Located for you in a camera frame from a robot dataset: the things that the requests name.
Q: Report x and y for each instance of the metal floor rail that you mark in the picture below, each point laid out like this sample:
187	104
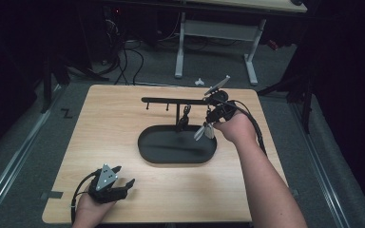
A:
316	164
15	158

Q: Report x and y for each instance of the person's right hand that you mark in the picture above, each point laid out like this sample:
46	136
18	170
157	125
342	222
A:
237	128

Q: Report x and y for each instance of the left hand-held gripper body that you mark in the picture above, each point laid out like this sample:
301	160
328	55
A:
103	186

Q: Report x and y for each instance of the white desk frame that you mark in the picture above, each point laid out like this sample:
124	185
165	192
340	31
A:
218	30

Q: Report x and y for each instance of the black metal stand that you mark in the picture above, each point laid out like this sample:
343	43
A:
47	85
307	104

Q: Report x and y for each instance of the small grey tape piece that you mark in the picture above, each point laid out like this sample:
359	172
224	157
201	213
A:
295	192

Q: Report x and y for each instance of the black car key fob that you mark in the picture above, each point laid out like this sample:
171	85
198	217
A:
183	120

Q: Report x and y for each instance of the black key rack with tray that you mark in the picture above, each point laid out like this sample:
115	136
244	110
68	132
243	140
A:
174	145

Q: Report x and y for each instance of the small red object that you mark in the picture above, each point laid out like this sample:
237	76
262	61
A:
273	45

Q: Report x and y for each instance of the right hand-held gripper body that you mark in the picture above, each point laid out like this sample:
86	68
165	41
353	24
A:
223	106

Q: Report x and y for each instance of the person's left hand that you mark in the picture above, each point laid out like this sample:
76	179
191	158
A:
90	212

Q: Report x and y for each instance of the small white floor object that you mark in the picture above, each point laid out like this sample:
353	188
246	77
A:
199	82

